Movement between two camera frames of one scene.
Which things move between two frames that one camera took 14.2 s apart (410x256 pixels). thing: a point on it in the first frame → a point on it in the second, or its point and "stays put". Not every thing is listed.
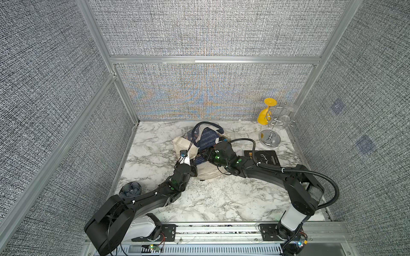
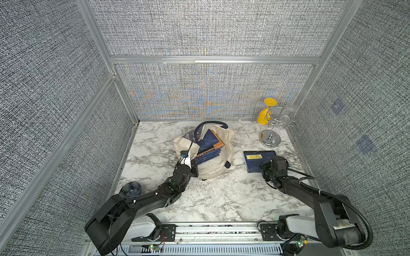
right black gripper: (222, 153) → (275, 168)
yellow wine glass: (264, 116) stays put
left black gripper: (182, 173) stays put
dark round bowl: (131, 189) stays put
